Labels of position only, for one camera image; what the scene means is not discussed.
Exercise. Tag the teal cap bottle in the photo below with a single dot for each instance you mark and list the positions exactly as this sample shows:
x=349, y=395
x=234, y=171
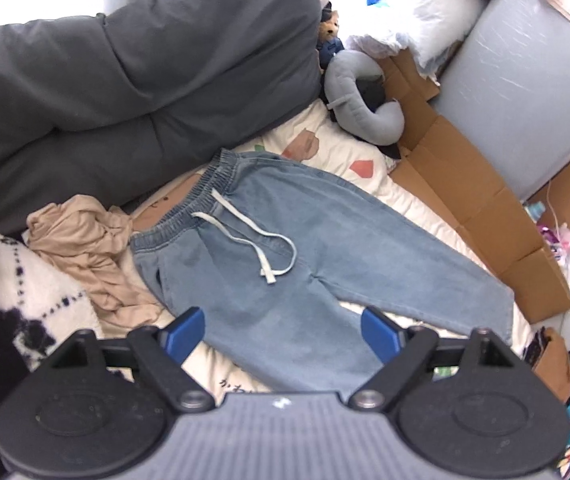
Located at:
x=535, y=208

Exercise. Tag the purple white plastic bag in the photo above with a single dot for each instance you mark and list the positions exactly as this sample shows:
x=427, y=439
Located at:
x=557, y=242

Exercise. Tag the dark grey duvet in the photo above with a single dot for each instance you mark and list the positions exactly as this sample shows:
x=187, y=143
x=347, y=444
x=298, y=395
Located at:
x=140, y=70

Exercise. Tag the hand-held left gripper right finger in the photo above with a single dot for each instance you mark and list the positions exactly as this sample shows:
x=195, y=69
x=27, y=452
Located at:
x=377, y=332

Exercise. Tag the small plush toy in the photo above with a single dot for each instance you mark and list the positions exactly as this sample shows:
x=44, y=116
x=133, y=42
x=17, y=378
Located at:
x=330, y=30

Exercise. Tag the cream bear print bed sheet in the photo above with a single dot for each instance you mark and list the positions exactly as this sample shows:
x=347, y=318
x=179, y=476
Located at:
x=330, y=155

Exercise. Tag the white pillow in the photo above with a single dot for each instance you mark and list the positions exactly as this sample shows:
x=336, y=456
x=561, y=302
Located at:
x=415, y=5

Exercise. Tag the grey neck pillow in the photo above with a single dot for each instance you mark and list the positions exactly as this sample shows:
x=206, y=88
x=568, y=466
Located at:
x=345, y=85

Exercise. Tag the crumpled beige garment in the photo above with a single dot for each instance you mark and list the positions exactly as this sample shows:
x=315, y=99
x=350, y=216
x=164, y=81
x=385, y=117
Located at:
x=80, y=245

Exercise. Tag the blue denim pants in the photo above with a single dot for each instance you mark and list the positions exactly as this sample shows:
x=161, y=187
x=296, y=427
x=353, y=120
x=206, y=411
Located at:
x=355, y=240

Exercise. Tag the white black fluffy blanket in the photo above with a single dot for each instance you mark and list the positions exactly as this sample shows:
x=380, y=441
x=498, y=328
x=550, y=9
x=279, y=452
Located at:
x=20, y=285

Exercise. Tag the grey plastic wrapped mattress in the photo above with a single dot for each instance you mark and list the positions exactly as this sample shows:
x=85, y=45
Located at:
x=525, y=85

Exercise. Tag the flattened brown cardboard sheet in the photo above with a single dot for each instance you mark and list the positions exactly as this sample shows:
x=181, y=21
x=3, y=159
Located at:
x=465, y=185

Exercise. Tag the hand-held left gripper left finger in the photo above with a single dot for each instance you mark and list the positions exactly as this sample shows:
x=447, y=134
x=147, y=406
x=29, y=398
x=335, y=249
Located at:
x=187, y=327

